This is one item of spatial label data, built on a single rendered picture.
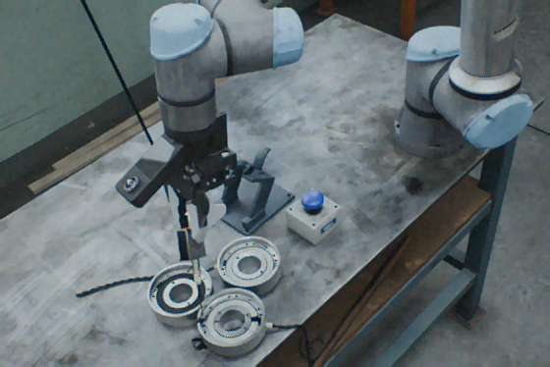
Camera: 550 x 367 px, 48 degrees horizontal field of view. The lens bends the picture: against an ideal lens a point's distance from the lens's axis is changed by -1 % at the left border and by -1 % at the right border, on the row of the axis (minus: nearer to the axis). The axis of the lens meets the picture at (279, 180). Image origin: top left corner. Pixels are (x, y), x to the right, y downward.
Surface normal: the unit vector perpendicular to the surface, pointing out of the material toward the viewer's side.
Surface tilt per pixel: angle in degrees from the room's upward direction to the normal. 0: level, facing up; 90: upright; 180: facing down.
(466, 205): 0
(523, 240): 0
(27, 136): 90
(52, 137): 90
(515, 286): 0
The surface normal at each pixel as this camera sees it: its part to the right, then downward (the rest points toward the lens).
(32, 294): -0.09, -0.72
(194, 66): 0.38, 0.59
